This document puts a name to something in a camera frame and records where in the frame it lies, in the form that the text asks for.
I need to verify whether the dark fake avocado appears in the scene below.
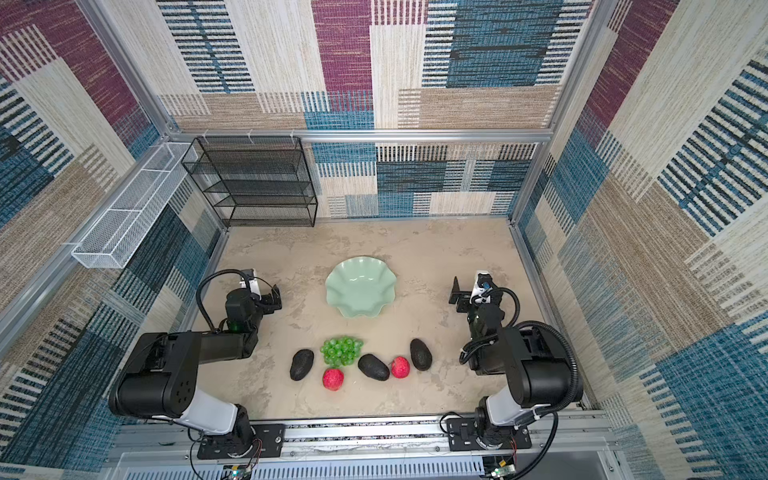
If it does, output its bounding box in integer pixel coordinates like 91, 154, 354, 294
289, 349, 315, 381
357, 354, 390, 381
410, 338, 433, 371

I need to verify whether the green fake grape bunch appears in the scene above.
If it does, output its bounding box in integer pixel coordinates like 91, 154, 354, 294
320, 336, 364, 368

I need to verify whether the red fake fruit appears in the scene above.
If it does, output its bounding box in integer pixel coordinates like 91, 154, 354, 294
390, 356, 411, 379
322, 368, 344, 391

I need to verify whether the light green scalloped bowl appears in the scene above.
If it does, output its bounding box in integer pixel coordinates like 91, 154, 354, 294
325, 256, 397, 318

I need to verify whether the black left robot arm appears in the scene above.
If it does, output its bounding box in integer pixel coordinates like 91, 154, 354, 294
108, 269, 285, 465

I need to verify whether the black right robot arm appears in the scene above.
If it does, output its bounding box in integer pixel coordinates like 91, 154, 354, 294
440, 271, 583, 451

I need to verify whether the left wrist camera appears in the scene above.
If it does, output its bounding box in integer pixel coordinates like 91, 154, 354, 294
240, 269, 261, 297

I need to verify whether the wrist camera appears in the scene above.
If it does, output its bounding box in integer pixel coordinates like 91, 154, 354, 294
470, 270, 494, 301
240, 269, 261, 297

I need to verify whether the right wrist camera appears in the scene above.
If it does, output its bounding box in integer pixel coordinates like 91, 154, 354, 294
470, 270, 494, 301

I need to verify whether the black wire shelf rack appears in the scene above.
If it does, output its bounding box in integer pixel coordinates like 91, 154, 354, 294
181, 136, 318, 228

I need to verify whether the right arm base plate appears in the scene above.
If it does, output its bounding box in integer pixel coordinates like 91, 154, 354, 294
439, 415, 532, 451

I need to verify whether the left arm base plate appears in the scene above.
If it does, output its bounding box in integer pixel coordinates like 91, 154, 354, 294
196, 423, 286, 461

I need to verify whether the white mesh wall basket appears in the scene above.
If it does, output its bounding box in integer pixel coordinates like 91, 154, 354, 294
72, 142, 189, 269

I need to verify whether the aluminium mounting rail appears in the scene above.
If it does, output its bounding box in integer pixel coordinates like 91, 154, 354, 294
100, 410, 632, 479

